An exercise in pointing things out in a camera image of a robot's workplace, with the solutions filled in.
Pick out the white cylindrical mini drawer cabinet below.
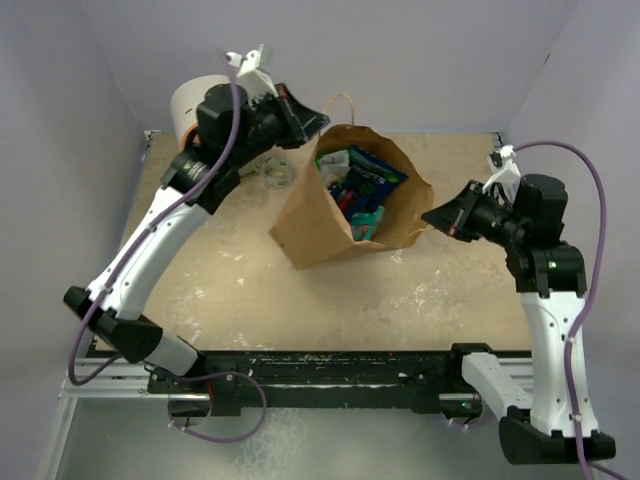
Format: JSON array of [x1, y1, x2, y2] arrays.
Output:
[[169, 75, 229, 150]]

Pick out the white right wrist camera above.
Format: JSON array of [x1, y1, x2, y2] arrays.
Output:
[[483, 145, 521, 197]]

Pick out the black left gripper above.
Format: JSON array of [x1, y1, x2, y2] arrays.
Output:
[[230, 83, 329, 169]]

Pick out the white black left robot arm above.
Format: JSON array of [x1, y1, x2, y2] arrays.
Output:
[[64, 83, 329, 392]]

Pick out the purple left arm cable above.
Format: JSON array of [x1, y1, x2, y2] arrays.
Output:
[[67, 48, 241, 386]]

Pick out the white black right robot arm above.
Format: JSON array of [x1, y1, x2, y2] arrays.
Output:
[[422, 174, 616, 465]]

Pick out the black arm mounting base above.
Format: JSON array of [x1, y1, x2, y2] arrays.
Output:
[[148, 343, 491, 416]]

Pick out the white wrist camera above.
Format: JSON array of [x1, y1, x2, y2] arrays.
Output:
[[225, 44, 278, 102], [483, 145, 521, 197]]

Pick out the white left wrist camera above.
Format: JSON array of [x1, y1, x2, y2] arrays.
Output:
[[225, 44, 278, 102]]

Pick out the green white snack packet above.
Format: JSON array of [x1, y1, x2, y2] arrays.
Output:
[[316, 149, 351, 187]]

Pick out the aluminium frame rail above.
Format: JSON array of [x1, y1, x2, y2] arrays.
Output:
[[58, 130, 531, 401]]

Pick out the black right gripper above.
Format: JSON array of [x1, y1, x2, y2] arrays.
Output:
[[422, 179, 527, 249]]

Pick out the teal snack packet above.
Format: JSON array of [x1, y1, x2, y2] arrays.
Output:
[[350, 206, 385, 242]]

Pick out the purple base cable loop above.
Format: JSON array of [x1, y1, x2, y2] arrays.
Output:
[[167, 368, 271, 443]]

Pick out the clear tape roll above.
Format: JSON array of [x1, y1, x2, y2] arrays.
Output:
[[260, 156, 295, 189]]

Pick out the brown paper bag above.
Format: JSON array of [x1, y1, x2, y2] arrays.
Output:
[[269, 122, 434, 270]]

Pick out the dark blue snack packet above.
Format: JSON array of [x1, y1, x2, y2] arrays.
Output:
[[329, 180, 376, 219]]

